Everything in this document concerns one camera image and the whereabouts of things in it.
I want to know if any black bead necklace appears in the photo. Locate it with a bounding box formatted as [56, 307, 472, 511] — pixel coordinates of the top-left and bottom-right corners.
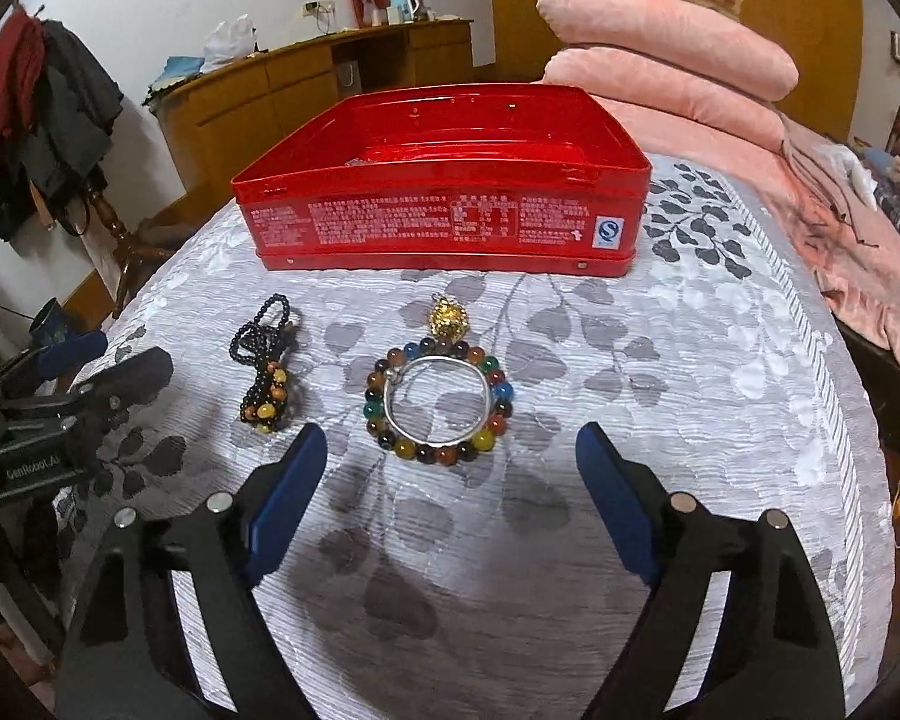
[227, 292, 302, 436]

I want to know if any multicolour agate bead bracelet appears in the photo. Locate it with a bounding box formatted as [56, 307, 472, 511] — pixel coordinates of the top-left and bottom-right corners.
[362, 336, 515, 467]

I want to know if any silver bangle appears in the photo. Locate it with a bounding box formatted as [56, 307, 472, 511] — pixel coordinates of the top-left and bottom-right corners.
[380, 355, 494, 449]

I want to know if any wooden coat rack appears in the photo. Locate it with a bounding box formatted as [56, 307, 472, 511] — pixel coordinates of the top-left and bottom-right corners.
[84, 188, 173, 320]

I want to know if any black jacket on rack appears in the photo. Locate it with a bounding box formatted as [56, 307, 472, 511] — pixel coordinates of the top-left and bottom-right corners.
[0, 18, 123, 242]

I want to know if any wooden sideboard cabinet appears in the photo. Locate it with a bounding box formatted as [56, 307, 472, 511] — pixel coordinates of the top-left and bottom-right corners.
[152, 18, 475, 226]

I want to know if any red scarf on rack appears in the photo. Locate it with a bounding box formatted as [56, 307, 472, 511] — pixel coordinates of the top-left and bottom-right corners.
[0, 5, 45, 158]

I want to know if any gold filigree ball pendant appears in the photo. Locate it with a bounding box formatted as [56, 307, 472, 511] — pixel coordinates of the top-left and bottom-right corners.
[427, 294, 470, 344]

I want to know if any white floral bedspread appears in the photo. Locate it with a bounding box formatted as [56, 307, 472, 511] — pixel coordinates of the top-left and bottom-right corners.
[58, 156, 894, 718]

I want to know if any white plastic bag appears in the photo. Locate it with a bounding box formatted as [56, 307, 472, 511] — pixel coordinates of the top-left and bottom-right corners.
[201, 15, 258, 73]

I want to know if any red metal tin box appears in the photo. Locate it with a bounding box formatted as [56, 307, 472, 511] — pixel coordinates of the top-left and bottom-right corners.
[232, 83, 652, 278]

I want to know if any white electric kettle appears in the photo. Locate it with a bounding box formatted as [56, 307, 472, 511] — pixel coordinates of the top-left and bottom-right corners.
[390, 0, 421, 23]

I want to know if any pink bed sheet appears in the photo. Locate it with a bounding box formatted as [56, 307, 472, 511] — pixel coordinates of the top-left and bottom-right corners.
[600, 98, 900, 366]

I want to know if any lower pink folded quilt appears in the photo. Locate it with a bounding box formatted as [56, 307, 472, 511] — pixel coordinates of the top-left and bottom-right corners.
[543, 46, 785, 151]

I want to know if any pink folded quilt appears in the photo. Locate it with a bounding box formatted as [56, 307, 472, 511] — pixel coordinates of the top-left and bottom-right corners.
[536, 0, 800, 103]
[543, 46, 785, 151]

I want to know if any upper pink folded quilt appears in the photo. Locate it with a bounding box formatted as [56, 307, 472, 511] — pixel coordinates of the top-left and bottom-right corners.
[536, 0, 800, 103]

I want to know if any wooden wardrobe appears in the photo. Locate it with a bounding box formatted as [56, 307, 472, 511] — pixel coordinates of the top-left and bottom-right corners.
[493, 0, 863, 140]

